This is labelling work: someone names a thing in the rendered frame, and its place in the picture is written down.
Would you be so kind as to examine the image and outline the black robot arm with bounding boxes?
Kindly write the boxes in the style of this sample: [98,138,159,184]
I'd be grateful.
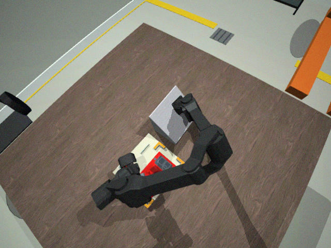
[91,93,233,210]

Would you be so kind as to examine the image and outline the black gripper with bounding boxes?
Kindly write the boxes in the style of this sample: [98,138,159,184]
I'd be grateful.
[118,153,152,208]

